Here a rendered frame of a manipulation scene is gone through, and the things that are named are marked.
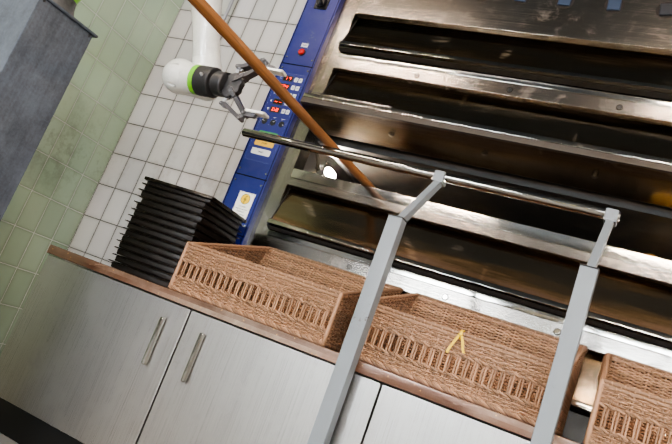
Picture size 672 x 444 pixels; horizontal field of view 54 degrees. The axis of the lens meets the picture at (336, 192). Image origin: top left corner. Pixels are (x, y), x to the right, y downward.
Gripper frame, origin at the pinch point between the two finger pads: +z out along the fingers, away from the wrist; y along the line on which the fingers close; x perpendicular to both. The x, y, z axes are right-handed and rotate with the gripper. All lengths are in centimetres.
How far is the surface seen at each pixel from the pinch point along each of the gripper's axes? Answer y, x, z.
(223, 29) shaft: 0.9, 35.0, 5.4
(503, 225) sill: 3, -69, 58
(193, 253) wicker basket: 48, -18, -18
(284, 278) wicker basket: 47, -18, 15
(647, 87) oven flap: -53, -65, 90
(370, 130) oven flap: -19, -63, 1
